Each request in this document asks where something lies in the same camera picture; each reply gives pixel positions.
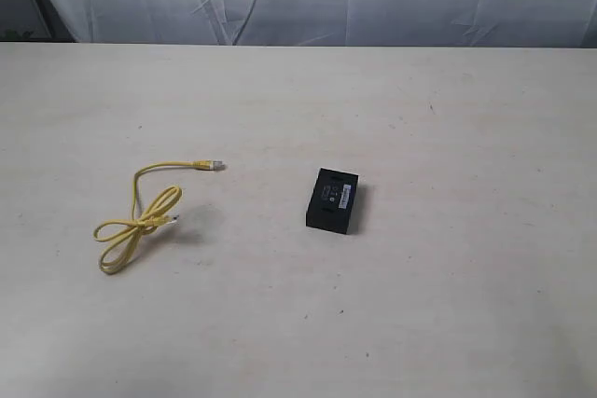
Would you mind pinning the black network switch box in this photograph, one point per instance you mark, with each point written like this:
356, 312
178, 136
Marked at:
332, 200

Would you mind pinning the green plant leaves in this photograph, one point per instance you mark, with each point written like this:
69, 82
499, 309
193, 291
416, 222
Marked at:
9, 35

